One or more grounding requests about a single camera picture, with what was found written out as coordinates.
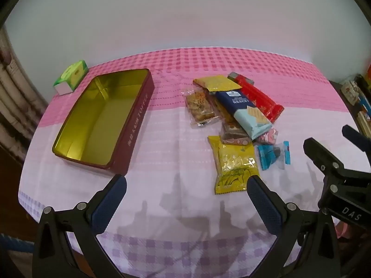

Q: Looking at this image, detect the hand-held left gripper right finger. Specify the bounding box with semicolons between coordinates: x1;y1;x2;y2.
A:
246;175;341;278

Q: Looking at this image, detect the green tissue pack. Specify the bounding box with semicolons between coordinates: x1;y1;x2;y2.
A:
53;60;89;95

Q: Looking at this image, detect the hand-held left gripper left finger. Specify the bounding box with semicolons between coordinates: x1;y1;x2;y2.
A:
34;174;128;278

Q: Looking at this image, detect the dark red tin box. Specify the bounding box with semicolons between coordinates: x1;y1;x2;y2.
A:
52;69;154;177

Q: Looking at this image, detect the beige printed box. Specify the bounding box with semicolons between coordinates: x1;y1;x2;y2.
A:
342;82;360;105

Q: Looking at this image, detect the yellow gold-patterned snack packet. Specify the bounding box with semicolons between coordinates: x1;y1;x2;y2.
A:
193;75;242;94

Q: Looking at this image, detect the small pink candy packet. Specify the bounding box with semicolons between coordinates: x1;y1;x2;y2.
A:
256;130;279;146

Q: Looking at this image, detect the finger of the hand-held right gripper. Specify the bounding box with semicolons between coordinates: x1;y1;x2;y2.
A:
342;125;371;154
303;138;371;186

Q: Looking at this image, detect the blue wafer packet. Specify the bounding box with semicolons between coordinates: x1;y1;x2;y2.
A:
215;90;273;140

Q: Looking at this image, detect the white ribbed radiator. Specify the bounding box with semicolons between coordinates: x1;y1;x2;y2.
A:
0;26;48;151

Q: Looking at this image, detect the pink checked tablecloth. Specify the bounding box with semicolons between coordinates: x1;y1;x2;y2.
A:
18;47;360;278

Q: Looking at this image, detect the brown nut bar packet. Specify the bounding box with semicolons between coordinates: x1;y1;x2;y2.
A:
219;122;253;147

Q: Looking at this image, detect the red snack packet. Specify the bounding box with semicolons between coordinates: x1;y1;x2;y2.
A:
232;75;285;123

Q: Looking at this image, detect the small blue candy packet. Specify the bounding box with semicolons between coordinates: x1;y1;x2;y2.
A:
255;141;291;171

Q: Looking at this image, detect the yellow lemon-print snack packet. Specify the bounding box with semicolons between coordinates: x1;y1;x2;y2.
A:
208;136;260;195

